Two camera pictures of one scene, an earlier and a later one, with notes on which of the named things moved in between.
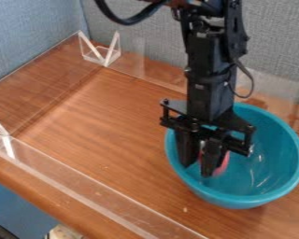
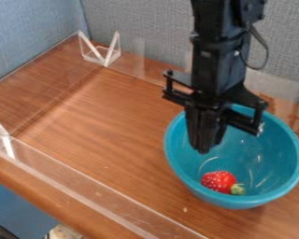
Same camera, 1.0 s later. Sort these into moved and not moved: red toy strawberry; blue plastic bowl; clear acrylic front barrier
Moved: red toy strawberry
Not moved: blue plastic bowl; clear acrylic front barrier
